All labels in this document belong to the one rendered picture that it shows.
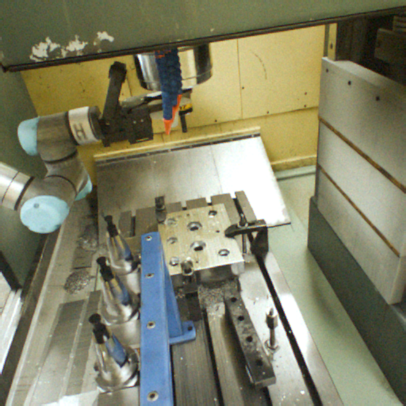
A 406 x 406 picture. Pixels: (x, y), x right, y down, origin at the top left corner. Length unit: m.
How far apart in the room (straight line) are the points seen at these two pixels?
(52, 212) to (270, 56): 1.42
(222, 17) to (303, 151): 1.74
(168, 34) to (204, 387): 0.72
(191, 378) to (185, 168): 1.20
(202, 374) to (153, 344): 0.36
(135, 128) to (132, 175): 1.11
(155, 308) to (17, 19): 0.43
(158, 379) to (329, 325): 0.89
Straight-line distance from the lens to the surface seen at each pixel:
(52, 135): 0.82
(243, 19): 0.47
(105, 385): 0.56
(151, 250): 0.72
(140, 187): 1.85
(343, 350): 1.30
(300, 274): 1.49
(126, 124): 0.80
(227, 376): 0.91
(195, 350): 0.95
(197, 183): 1.82
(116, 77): 0.78
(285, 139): 2.09
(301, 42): 1.95
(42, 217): 0.75
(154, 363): 0.56
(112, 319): 0.63
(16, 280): 1.44
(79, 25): 0.46
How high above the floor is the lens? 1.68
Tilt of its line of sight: 34 degrees down
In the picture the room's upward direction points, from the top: 8 degrees counter-clockwise
